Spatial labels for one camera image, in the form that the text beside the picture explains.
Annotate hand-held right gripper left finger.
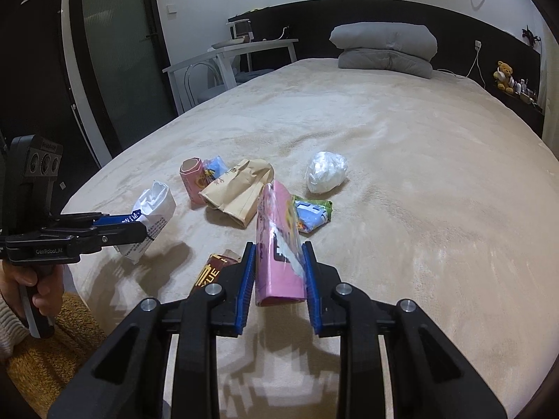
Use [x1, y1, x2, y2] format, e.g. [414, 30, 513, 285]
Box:
[47, 242, 256, 419]

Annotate brown teddy bear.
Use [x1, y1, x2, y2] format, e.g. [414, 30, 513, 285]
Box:
[493, 61, 515, 94]

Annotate green and blue packet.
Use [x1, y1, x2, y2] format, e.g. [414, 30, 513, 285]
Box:
[292, 195, 333, 234]

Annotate black headboard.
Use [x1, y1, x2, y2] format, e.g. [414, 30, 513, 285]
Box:
[251, 0, 546, 140]

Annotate white table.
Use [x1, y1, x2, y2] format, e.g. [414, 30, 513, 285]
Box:
[162, 38, 299, 116]

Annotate brown paper bag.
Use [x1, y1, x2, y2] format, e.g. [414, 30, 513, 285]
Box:
[198, 159, 275, 229]

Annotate person's left forearm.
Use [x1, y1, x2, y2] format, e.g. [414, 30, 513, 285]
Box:
[0, 290, 31, 361]

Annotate white cable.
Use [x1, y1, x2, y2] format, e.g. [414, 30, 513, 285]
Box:
[437, 46, 486, 90]

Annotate pink snack cup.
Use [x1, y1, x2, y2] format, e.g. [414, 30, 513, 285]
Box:
[179, 157, 215, 206]

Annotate blue snack packet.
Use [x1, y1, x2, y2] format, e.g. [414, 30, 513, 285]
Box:
[202, 156, 230, 182]

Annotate pink plastic wrapper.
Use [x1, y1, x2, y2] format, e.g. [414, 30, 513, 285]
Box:
[254, 180, 306, 307]

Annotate clear chair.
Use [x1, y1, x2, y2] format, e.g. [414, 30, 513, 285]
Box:
[183, 62, 228, 106]

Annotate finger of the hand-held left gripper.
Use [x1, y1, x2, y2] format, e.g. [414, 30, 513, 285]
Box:
[93, 212, 143, 228]
[79, 222, 148, 255]

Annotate white paper bag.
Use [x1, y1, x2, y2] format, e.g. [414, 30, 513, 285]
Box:
[114, 180, 177, 265]

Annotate yellow brown rug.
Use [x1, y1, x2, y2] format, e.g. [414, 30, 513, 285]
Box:
[4, 292, 108, 419]

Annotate frosted glass door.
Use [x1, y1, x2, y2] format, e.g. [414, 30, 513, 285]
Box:
[70, 0, 180, 160]

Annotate beige blanket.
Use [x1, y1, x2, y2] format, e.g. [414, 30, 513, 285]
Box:
[61, 58, 559, 419]

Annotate person's left hand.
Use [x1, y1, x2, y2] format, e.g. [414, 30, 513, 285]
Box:
[0, 262, 66, 320]

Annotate brown and gold wrapper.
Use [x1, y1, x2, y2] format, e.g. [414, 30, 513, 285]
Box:
[191, 250, 242, 295]

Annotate black cabinet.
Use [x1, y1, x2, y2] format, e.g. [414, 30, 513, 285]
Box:
[0, 0, 112, 236]

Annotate white appliance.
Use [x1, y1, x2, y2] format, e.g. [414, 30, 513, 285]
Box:
[227, 18, 254, 44]

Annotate small items on shelf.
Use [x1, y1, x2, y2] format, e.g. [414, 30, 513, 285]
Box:
[511, 79, 542, 105]

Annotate crumpled white plastic bag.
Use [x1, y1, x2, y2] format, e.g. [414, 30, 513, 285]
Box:
[305, 151, 349, 194]

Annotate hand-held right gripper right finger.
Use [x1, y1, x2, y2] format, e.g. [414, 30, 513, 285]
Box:
[301, 241, 509, 419]

